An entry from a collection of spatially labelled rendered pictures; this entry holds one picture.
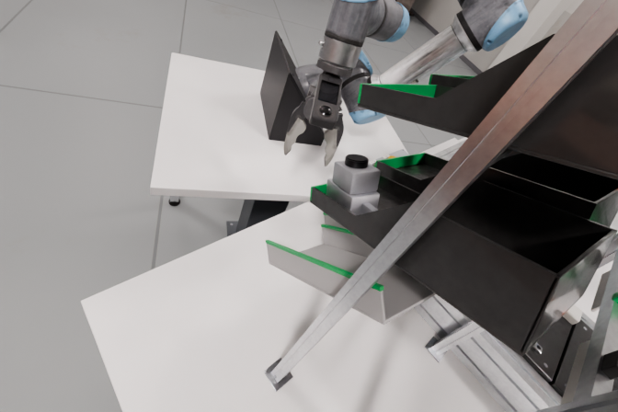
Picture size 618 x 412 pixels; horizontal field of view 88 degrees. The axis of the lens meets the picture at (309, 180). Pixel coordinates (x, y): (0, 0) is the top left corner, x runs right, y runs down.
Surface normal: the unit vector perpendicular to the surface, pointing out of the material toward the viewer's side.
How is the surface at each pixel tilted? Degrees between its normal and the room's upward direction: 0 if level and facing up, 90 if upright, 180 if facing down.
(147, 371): 0
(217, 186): 0
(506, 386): 90
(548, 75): 90
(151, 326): 0
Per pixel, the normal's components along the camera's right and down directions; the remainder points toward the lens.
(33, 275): 0.32, -0.68
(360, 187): 0.44, 0.38
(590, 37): -0.72, 0.28
